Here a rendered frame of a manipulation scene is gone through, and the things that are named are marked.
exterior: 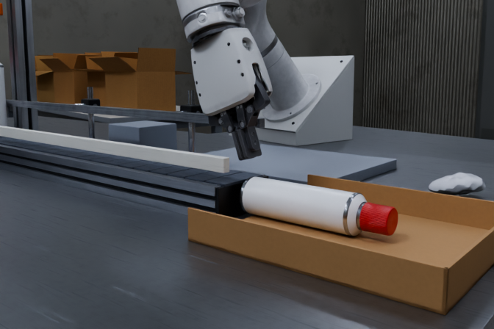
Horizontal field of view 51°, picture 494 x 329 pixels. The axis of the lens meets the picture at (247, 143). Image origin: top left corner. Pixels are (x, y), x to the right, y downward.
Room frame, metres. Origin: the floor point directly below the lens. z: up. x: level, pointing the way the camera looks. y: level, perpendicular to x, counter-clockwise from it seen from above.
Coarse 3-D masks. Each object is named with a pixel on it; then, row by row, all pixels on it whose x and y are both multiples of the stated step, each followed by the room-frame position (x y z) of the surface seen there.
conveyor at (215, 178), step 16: (0, 144) 1.07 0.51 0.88; (16, 144) 1.05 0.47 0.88; (32, 144) 1.05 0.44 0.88; (48, 144) 1.05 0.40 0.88; (96, 160) 0.86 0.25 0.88; (112, 160) 0.86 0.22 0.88; (128, 160) 0.86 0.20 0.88; (144, 160) 0.86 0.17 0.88; (176, 176) 0.73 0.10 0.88; (192, 176) 0.73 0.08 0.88; (208, 176) 0.73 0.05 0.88; (224, 176) 0.73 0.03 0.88; (240, 176) 0.73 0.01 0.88
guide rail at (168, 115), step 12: (36, 108) 1.12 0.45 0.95; (48, 108) 1.09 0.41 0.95; (60, 108) 1.06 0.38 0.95; (72, 108) 1.03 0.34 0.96; (84, 108) 1.00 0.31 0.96; (96, 108) 0.98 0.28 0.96; (108, 108) 0.96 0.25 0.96; (120, 108) 0.93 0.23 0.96; (180, 120) 0.83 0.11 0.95; (192, 120) 0.82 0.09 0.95; (204, 120) 0.80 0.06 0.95; (264, 120) 0.74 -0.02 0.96
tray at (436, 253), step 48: (384, 192) 0.71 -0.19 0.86; (432, 192) 0.67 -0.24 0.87; (192, 240) 0.59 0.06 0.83; (240, 240) 0.54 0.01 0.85; (288, 240) 0.50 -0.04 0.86; (336, 240) 0.58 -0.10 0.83; (384, 240) 0.58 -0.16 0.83; (432, 240) 0.58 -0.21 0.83; (480, 240) 0.48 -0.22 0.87; (384, 288) 0.44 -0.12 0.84; (432, 288) 0.41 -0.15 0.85
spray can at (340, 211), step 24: (240, 192) 0.68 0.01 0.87; (264, 192) 0.66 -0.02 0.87; (288, 192) 0.64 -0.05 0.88; (312, 192) 0.62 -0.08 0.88; (336, 192) 0.61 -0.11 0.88; (264, 216) 0.67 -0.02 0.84; (288, 216) 0.63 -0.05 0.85; (312, 216) 0.61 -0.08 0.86; (336, 216) 0.59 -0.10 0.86; (360, 216) 0.58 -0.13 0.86; (384, 216) 0.56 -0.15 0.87
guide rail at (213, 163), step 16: (0, 128) 1.06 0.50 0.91; (16, 128) 1.04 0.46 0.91; (64, 144) 0.91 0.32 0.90; (80, 144) 0.88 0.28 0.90; (96, 144) 0.85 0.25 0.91; (112, 144) 0.82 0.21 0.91; (128, 144) 0.81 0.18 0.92; (160, 160) 0.75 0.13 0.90; (176, 160) 0.73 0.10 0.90; (192, 160) 0.71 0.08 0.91; (208, 160) 0.69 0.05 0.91; (224, 160) 0.67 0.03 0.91
